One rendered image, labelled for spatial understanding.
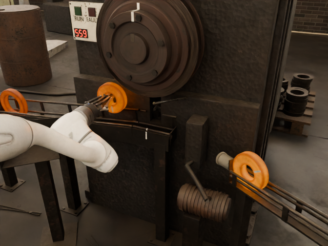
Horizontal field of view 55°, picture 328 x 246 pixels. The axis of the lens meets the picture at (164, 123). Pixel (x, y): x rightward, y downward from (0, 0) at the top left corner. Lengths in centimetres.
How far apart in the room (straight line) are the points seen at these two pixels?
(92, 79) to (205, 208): 85
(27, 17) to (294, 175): 322
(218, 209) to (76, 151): 64
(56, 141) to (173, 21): 60
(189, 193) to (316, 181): 134
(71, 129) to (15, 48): 293
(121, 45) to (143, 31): 11
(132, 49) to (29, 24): 291
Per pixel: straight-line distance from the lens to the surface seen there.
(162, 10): 124
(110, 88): 151
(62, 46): 580
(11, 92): 202
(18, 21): 405
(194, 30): 124
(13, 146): 78
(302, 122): 302
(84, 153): 112
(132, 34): 124
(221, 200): 138
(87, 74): 175
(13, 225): 219
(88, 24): 163
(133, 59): 127
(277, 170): 256
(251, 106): 139
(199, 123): 136
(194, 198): 140
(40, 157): 159
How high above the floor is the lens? 144
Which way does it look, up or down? 28 degrees down
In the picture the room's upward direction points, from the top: straight up
